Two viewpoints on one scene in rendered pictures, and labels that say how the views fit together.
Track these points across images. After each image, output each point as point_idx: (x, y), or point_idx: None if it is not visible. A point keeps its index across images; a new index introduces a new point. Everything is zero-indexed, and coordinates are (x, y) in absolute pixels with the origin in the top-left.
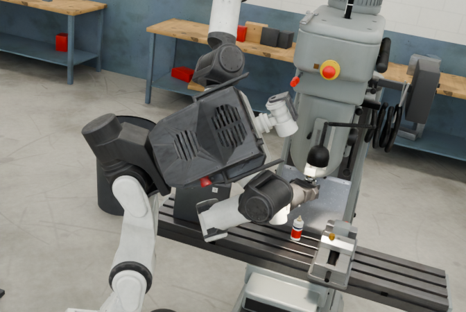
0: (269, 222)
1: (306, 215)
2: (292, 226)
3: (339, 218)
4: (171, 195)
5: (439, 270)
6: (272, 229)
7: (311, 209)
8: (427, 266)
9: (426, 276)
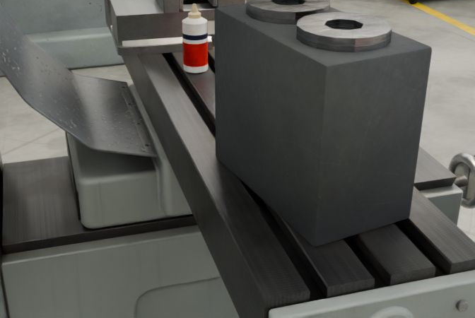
0: (175, 101)
1: (54, 85)
2: (202, 39)
3: (37, 48)
4: (289, 289)
5: None
6: (203, 92)
7: (37, 71)
8: None
9: None
